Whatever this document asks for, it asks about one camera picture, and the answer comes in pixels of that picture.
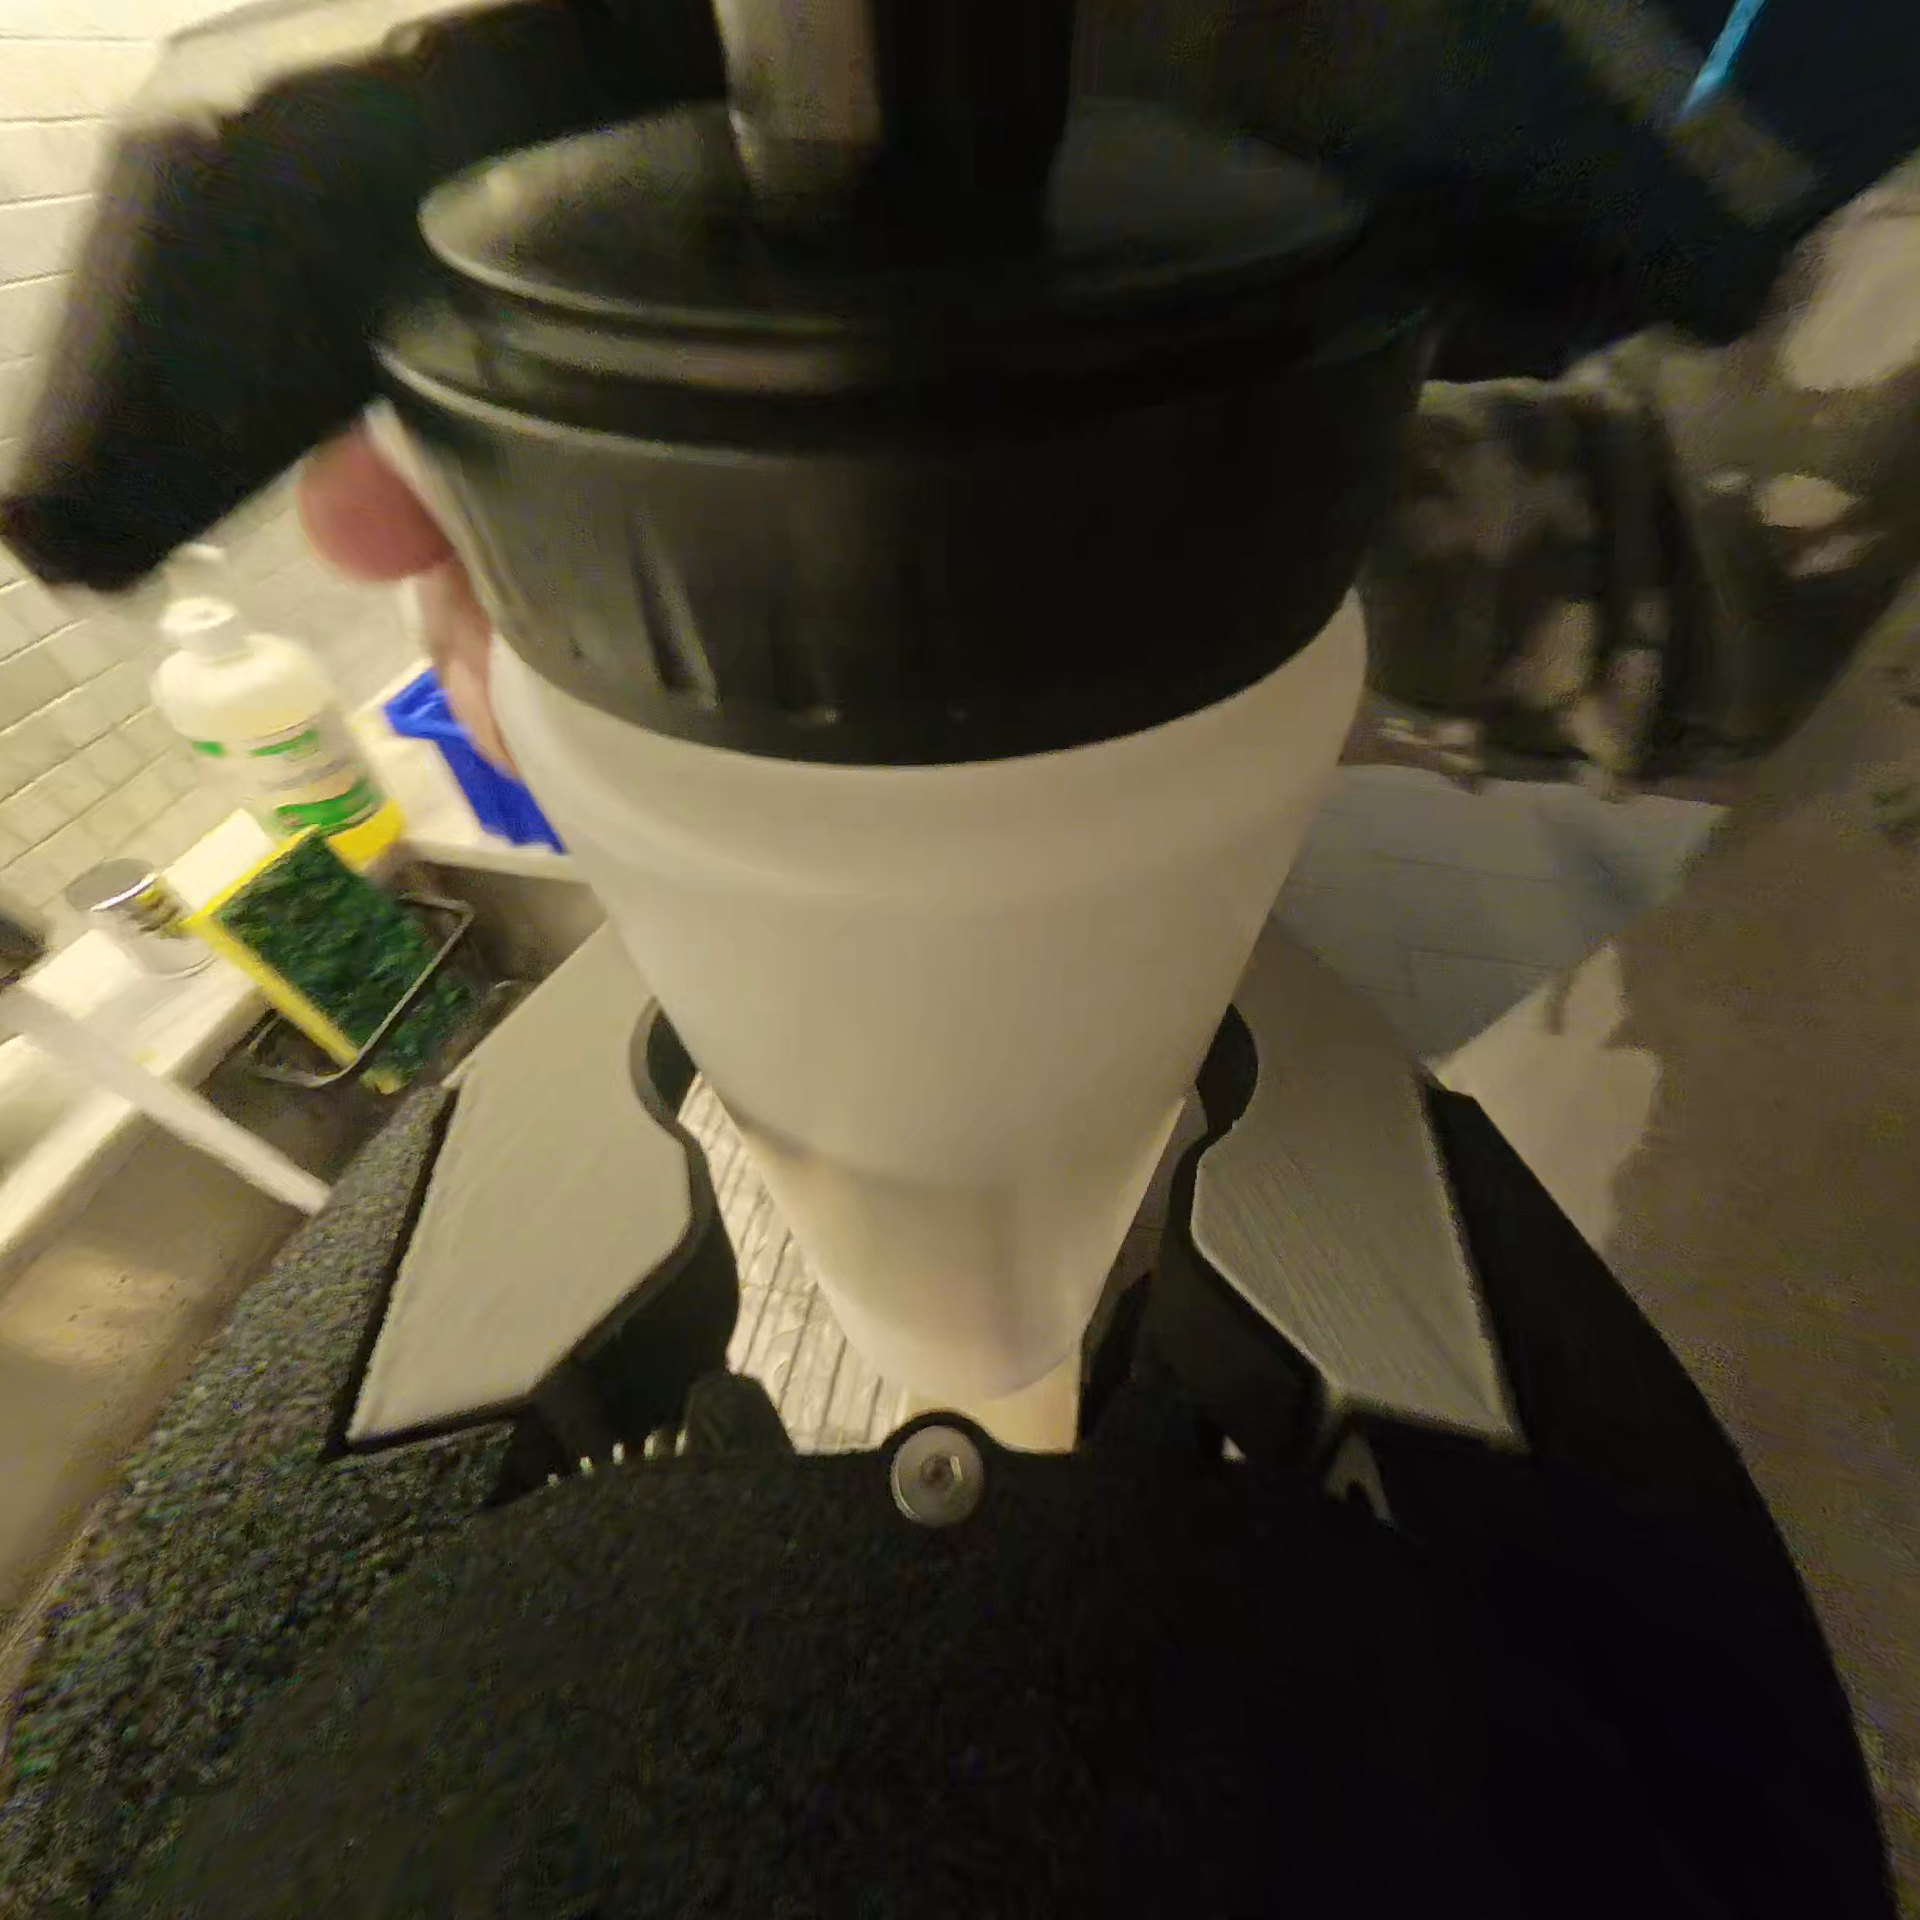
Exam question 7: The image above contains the brushed steel faucet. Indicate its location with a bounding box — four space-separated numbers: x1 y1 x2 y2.
0 863 332 1217

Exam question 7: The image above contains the metal wire sink grid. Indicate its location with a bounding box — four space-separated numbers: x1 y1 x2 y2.
681 1073 916 1449

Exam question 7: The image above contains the white plastic sports bottle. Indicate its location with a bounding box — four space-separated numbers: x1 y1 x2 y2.
486 593 1368 1454

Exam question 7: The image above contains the blue dish mat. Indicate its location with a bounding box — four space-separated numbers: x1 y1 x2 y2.
382 669 568 857

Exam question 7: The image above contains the stainless steel sink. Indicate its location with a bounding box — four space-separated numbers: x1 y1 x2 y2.
0 855 902 1624

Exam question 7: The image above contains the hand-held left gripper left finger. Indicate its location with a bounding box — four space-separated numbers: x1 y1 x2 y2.
345 920 745 1449

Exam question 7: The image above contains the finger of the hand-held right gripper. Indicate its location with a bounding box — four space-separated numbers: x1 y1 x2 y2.
717 0 886 227

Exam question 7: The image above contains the person's right hand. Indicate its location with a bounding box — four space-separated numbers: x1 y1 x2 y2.
297 427 518 769

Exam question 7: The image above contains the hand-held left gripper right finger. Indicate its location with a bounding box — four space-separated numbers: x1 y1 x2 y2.
1141 931 1528 1449

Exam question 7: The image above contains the white dish soap bottle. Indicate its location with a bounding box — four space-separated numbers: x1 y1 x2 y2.
150 593 384 841

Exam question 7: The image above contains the black screw cap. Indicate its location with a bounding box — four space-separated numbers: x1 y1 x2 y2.
372 97 1441 770

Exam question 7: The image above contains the green and yellow sponge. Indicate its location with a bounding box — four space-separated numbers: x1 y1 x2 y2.
188 825 472 1098

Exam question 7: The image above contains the black wire sponge holder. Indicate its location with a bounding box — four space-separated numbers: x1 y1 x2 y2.
247 891 528 1098

